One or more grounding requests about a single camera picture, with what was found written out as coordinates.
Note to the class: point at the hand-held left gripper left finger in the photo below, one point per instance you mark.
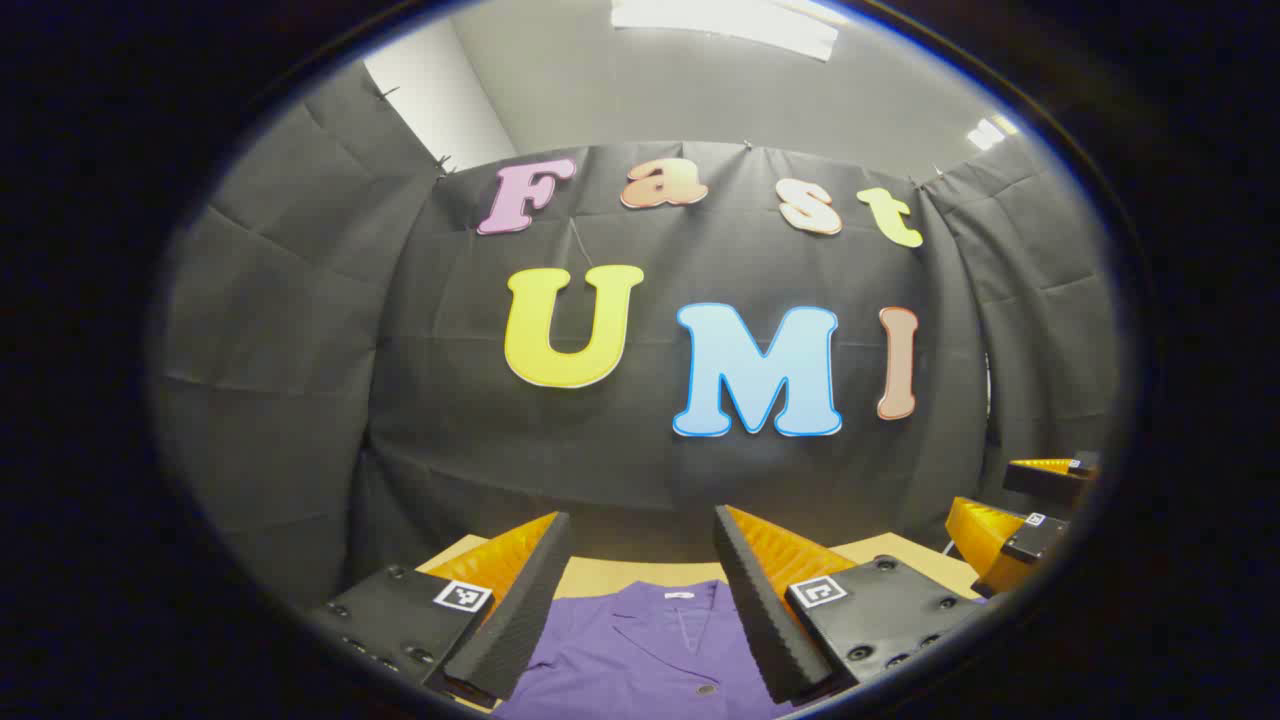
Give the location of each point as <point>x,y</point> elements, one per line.
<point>520,620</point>

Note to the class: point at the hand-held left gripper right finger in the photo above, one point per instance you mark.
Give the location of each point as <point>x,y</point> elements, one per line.
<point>760,620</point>

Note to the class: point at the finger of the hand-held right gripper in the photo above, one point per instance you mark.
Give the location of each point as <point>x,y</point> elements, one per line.
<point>985,545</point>
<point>1045,480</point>

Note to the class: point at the purple button shirt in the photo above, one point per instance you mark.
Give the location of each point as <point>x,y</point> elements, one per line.
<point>640,660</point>

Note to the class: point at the small ceiling light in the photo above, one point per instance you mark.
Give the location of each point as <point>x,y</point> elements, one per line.
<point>990,132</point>

